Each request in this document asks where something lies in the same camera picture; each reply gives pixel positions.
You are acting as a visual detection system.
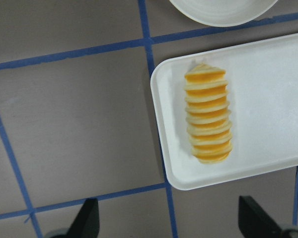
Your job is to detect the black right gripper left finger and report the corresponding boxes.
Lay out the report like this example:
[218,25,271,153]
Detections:
[67,198,99,238]

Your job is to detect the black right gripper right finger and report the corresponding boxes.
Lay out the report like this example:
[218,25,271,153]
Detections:
[238,196,288,238]

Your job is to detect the yellow striped bread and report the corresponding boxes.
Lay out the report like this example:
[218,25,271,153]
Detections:
[184,63,232,164]

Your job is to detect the cream plate with lemon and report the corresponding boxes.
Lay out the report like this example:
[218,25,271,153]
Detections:
[171,0,276,27]

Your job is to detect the white rectangular tray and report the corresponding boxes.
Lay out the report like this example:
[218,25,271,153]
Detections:
[150,33,298,190]

